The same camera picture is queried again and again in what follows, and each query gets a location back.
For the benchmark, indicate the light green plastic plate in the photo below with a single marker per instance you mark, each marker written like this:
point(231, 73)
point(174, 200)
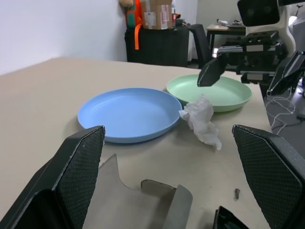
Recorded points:
point(228, 93)

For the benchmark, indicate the brown cardboard box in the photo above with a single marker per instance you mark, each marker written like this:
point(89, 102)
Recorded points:
point(157, 14)

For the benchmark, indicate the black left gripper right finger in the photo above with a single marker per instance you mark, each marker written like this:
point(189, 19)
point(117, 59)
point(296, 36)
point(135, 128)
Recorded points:
point(274, 171)

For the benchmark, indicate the small dark debris bit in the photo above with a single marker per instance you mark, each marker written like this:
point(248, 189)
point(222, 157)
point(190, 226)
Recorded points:
point(237, 193)

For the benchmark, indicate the blue plastic plate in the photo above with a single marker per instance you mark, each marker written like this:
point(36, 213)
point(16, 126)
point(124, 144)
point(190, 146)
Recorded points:
point(128, 114)

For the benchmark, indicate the black chair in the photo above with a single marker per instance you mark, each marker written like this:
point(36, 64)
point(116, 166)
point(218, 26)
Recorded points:
point(202, 45)

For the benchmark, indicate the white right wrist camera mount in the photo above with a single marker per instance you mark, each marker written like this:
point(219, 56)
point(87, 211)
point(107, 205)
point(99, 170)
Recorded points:
point(258, 12)

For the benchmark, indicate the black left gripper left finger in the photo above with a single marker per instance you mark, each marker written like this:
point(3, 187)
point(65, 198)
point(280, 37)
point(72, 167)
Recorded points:
point(59, 186)

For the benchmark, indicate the teal and orange bag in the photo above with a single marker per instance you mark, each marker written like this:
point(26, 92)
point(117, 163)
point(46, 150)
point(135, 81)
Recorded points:
point(131, 16)

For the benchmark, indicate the white tissue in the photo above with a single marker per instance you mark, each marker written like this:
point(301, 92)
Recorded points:
point(200, 114)

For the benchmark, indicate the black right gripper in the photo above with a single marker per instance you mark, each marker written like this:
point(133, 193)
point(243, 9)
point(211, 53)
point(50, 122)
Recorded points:
point(257, 59)

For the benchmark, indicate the black storage cabinet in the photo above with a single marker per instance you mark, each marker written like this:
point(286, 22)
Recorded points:
point(159, 47)

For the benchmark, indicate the wooden side table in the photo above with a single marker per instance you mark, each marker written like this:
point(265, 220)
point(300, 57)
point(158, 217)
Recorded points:
point(224, 27)

